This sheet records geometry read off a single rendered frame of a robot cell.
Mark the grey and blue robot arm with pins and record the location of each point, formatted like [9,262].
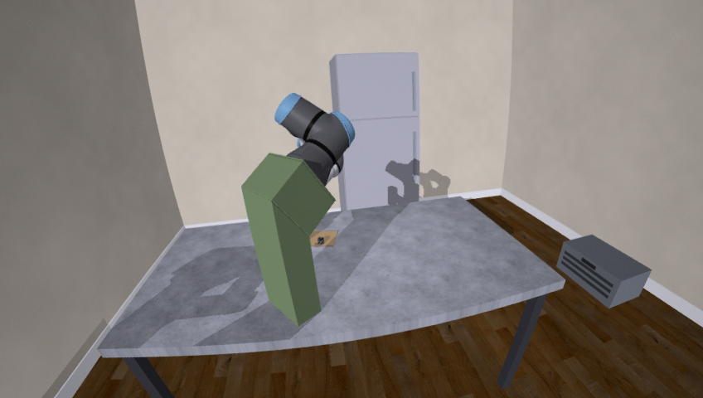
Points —
[328,135]

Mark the tan flat mat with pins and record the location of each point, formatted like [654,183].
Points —
[329,238]

